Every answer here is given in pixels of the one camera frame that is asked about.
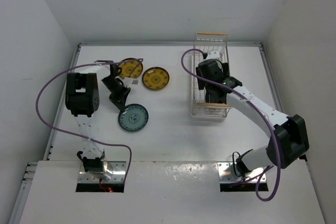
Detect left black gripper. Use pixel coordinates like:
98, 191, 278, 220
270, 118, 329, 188
101, 77, 130, 112

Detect yellow patterned plate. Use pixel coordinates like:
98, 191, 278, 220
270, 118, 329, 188
119, 58, 143, 79
142, 67, 170, 91

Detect blue green patterned plate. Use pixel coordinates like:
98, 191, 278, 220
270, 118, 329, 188
118, 103, 149, 132

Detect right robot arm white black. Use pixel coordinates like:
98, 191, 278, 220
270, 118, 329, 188
196, 59, 309, 176

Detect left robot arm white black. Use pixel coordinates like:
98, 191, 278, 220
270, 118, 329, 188
65, 61, 131, 181

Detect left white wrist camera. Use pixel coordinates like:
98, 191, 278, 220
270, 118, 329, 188
123, 77, 139, 87

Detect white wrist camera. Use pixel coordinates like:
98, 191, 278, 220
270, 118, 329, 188
206, 50, 222, 62
123, 77, 139, 87

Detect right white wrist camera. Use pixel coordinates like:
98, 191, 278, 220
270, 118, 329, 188
206, 50, 222, 62

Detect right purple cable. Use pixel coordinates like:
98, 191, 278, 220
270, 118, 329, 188
180, 49, 282, 202

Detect purple cable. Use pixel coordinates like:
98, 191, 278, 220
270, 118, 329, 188
35, 58, 144, 180
180, 49, 282, 202

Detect wire dish rack wooden handles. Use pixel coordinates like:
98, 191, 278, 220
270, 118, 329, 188
190, 31, 235, 118

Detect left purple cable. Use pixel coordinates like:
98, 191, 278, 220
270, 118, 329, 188
35, 58, 144, 180

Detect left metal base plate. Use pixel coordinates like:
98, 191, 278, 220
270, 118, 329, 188
77, 161, 126, 184

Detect metal base plate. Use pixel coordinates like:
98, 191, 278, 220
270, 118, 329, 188
77, 161, 126, 184
217, 162, 265, 184

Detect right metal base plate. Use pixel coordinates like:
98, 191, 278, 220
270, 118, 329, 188
217, 162, 265, 184

